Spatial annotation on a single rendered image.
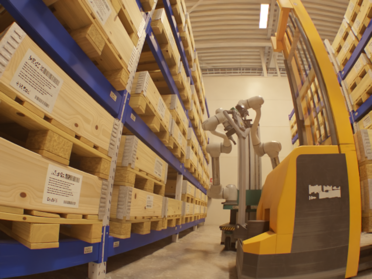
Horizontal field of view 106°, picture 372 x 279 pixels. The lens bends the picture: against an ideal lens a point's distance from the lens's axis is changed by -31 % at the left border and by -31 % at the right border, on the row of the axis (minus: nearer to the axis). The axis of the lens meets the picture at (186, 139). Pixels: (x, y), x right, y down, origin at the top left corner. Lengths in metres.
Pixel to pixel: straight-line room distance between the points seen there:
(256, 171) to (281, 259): 1.83
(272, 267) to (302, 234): 0.24
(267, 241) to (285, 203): 0.23
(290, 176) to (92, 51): 1.25
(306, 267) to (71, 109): 1.42
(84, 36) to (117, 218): 1.04
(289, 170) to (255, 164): 1.73
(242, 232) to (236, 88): 7.46
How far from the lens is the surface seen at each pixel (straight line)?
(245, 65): 11.25
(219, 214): 7.04
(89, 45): 1.04
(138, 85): 1.57
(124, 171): 1.31
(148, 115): 1.79
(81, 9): 1.04
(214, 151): 2.44
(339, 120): 1.53
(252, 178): 2.86
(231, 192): 2.61
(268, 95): 8.55
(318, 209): 1.24
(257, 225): 1.46
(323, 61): 1.81
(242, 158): 1.64
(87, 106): 0.96
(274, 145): 2.26
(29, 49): 0.77
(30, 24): 0.89
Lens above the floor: 0.51
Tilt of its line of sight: 20 degrees up
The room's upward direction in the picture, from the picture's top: 4 degrees clockwise
